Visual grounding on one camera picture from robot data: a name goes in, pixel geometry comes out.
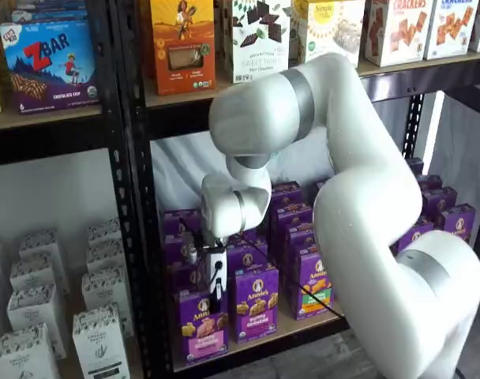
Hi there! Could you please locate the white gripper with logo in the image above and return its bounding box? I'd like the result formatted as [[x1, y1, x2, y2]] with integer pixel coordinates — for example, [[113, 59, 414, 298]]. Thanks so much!
[[203, 249, 229, 314]]

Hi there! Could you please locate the purple Annie's box pink patch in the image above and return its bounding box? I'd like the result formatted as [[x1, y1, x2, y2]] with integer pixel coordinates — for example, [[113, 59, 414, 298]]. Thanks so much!
[[178, 290, 231, 366]]

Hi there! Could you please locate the purple Annie's snack box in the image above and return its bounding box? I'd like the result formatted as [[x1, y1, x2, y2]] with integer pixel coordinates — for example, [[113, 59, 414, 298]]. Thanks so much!
[[405, 156, 425, 178], [285, 227, 317, 262], [164, 235, 204, 268], [270, 203, 316, 238], [171, 262, 209, 295], [226, 235, 270, 274], [437, 202, 477, 243], [421, 186, 459, 216], [271, 181, 305, 211], [162, 208, 204, 240], [415, 173, 444, 193]]

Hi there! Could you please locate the purple Annie's box green patch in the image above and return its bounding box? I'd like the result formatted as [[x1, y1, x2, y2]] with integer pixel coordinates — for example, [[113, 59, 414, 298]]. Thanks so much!
[[289, 255, 336, 322]]

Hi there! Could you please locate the purple Annie's box brown patch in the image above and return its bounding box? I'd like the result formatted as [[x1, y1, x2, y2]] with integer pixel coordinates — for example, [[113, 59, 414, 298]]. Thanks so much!
[[393, 216, 435, 254]]

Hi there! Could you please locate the orange Revival snack box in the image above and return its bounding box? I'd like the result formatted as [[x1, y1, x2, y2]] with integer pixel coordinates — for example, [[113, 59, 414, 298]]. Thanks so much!
[[149, 0, 218, 96]]

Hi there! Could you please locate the Simple Mills chocolate thins box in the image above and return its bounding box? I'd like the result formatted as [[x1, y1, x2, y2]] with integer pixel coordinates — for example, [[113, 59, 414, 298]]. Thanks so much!
[[223, 0, 293, 85]]

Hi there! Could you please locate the blue Z Bar box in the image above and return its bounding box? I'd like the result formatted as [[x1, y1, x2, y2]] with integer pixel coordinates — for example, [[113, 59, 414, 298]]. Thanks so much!
[[0, 19, 100, 114], [0, 0, 89, 26]]

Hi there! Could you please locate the Simple Mills snack bar box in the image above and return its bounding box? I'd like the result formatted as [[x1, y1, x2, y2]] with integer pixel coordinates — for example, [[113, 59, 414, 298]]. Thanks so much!
[[289, 0, 362, 70]]

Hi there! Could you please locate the cheddar pretzel crackers box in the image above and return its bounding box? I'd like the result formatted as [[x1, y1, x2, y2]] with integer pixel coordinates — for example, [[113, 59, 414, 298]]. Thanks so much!
[[362, 0, 432, 68]]

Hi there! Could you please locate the sea salt pretzel crackers box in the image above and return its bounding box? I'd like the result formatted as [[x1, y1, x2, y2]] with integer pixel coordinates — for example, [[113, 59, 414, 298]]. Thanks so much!
[[423, 0, 480, 62]]

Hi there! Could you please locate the silver cylindrical wrist attachment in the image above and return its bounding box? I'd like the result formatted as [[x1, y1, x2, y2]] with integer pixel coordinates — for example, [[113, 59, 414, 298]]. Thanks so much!
[[186, 232, 200, 265]]

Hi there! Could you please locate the black metal shelving rack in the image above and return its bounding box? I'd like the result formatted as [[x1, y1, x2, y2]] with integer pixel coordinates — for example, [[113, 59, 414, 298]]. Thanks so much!
[[117, 0, 480, 379], [0, 0, 146, 379]]

